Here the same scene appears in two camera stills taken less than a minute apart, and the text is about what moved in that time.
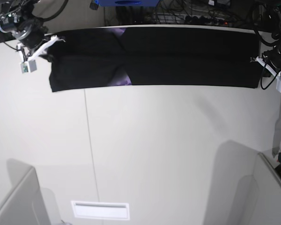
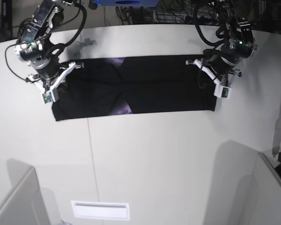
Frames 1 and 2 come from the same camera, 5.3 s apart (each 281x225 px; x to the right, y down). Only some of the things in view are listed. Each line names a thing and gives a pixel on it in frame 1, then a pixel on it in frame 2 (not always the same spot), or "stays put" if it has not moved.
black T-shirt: [154, 56] -> [110, 86]
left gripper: [33, 41] -> [51, 74]
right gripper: [277, 62] -> [220, 71]
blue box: [127, 3] stays put
